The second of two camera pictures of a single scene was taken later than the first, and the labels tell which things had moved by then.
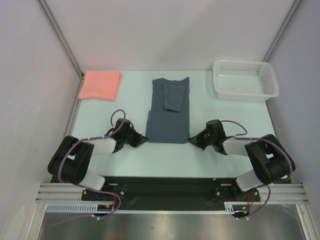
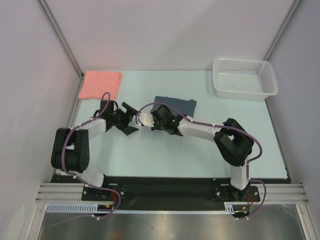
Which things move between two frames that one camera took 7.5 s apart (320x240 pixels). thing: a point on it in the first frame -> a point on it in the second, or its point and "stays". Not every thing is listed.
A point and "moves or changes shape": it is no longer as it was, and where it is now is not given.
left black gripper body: [131, 138] -> [121, 119]
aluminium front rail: [286, 193] stays
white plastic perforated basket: [245, 80] stays
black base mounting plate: [171, 193] stays
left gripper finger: [142, 140] -> [129, 130]
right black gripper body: [201, 139] -> [155, 124]
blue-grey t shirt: [168, 122] moves or changes shape
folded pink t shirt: [100, 85] stays
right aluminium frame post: [276, 39] stays
